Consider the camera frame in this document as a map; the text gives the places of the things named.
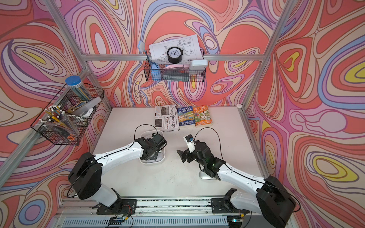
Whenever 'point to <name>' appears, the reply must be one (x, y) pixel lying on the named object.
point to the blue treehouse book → (186, 118)
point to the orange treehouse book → (202, 118)
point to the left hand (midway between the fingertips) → (152, 154)
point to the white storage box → (160, 158)
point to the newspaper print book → (166, 118)
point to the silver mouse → (204, 175)
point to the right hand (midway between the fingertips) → (185, 149)
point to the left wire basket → (78, 111)
